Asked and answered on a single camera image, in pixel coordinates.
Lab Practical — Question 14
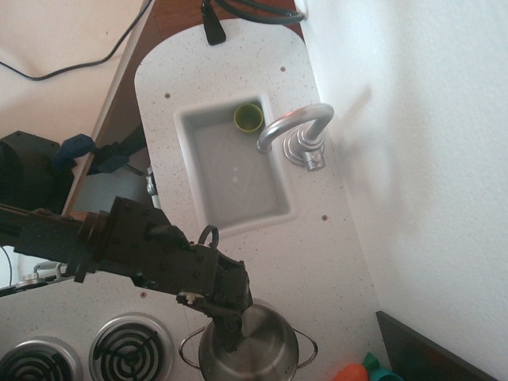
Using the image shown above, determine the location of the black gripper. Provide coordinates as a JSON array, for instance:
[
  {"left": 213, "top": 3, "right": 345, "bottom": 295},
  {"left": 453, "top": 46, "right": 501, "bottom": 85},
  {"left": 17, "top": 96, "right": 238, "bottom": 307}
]
[{"left": 176, "top": 245, "right": 252, "bottom": 353}]

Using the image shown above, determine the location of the stainless steel pot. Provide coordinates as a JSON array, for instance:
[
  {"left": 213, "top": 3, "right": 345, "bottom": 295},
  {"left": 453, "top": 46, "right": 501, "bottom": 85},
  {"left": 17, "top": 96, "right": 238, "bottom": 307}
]
[{"left": 178, "top": 302, "right": 318, "bottom": 380}]

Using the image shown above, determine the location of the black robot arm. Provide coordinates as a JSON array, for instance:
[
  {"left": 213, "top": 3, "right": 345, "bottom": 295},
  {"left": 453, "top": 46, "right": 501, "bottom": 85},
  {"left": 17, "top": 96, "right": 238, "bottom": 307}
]
[{"left": 1, "top": 197, "right": 252, "bottom": 352}]

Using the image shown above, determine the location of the right stove burner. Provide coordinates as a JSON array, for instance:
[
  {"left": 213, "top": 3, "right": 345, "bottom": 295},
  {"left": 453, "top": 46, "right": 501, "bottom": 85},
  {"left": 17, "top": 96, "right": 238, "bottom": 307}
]
[{"left": 88, "top": 313, "right": 175, "bottom": 380}]

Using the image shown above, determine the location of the stove burner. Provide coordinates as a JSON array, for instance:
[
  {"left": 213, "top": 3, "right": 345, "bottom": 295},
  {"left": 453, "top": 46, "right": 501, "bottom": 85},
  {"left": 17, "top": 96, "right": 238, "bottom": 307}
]
[
  {"left": 88, "top": 313, "right": 175, "bottom": 380},
  {"left": 1, "top": 337, "right": 83, "bottom": 381}
]

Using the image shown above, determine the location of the orange toy carrot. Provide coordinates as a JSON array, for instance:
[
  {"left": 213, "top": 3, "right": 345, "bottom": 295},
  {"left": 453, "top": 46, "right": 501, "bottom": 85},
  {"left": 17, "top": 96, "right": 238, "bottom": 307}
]
[{"left": 332, "top": 364, "right": 369, "bottom": 381}]

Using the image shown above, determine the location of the white toy sink basin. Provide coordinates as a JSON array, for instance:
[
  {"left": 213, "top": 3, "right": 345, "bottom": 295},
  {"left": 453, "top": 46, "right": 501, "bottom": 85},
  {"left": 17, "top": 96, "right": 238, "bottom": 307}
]
[{"left": 174, "top": 92, "right": 296, "bottom": 237}]

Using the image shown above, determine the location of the teal toy piece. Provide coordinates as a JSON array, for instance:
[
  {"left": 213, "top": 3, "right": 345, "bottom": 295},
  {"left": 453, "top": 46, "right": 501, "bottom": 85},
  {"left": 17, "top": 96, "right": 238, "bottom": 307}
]
[{"left": 362, "top": 352, "right": 400, "bottom": 381}]

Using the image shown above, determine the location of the silver oven knob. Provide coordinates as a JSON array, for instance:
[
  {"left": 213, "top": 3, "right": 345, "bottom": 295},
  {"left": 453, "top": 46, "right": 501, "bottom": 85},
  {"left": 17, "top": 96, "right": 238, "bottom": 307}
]
[{"left": 146, "top": 167, "right": 161, "bottom": 209}]

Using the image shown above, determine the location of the black board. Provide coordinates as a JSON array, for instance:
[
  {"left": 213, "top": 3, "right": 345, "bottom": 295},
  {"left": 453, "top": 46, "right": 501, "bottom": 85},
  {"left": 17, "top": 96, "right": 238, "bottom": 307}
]
[{"left": 375, "top": 310, "right": 496, "bottom": 381}]

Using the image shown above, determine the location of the silver toy faucet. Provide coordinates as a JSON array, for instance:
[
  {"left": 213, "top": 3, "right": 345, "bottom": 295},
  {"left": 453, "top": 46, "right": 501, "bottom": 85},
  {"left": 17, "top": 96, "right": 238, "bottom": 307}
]
[{"left": 256, "top": 103, "right": 334, "bottom": 171}]

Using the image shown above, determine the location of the left stove burner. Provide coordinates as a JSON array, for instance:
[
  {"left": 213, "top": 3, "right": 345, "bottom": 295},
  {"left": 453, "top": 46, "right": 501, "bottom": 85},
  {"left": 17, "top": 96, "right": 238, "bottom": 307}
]
[{"left": 1, "top": 337, "right": 83, "bottom": 381}]

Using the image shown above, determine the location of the green plastic cup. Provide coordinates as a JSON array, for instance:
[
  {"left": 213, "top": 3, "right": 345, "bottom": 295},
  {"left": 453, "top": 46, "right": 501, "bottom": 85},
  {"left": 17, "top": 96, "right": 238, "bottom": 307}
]
[{"left": 233, "top": 103, "right": 264, "bottom": 134}]

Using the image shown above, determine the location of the blue clamp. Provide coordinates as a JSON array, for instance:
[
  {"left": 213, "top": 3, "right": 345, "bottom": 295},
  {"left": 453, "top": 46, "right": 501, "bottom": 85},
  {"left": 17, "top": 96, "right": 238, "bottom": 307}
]
[{"left": 51, "top": 133, "right": 95, "bottom": 171}]

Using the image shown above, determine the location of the black machine base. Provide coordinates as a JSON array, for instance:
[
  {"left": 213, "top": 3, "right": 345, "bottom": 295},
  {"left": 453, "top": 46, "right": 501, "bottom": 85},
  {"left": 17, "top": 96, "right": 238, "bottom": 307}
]
[{"left": 1, "top": 131, "right": 75, "bottom": 214}]

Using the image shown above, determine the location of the wooden table side panel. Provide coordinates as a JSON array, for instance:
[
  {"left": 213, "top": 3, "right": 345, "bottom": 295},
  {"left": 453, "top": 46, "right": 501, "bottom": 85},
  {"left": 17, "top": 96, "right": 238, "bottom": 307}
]
[{"left": 61, "top": 0, "right": 160, "bottom": 217}]

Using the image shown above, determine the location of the black strap clip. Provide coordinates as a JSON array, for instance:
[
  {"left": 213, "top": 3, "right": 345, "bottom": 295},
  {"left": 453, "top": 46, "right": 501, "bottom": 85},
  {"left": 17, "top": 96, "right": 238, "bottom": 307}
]
[{"left": 200, "top": 0, "right": 226, "bottom": 46}]

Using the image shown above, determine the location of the black hose top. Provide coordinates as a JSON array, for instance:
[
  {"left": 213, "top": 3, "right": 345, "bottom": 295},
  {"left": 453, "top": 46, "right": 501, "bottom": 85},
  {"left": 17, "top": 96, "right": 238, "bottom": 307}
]
[{"left": 233, "top": 0, "right": 309, "bottom": 25}]

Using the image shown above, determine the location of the black cable on floor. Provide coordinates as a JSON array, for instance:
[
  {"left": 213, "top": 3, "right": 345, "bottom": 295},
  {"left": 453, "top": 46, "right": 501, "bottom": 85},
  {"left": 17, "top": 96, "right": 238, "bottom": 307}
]
[{"left": 0, "top": 0, "right": 150, "bottom": 83}]

